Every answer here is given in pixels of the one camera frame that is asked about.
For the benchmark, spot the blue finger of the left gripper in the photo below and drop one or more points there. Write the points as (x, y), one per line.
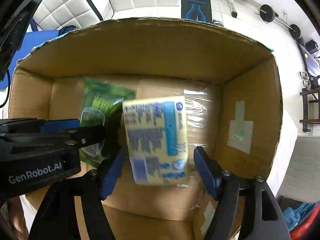
(91, 135)

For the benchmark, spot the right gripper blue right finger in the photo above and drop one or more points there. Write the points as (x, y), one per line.
(262, 218)

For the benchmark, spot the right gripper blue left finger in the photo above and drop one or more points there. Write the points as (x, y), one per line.
(56, 216)

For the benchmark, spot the green snack bag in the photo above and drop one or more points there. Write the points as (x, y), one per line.
(103, 106)

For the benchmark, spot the yellow blue tissue pack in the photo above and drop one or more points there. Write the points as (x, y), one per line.
(157, 140)

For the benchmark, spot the dark blue cloth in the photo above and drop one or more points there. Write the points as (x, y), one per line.
(66, 29)

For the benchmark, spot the blue foam mat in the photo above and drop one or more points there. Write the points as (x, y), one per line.
(31, 40)

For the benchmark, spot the left white quilted chair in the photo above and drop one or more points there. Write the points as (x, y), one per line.
(56, 14)

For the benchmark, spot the wooden side table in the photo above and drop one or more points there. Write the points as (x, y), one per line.
(310, 99)

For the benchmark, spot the black speaker box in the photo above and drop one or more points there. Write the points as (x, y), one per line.
(312, 46)

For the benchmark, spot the small barbell on floor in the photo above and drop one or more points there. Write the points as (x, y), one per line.
(267, 14)

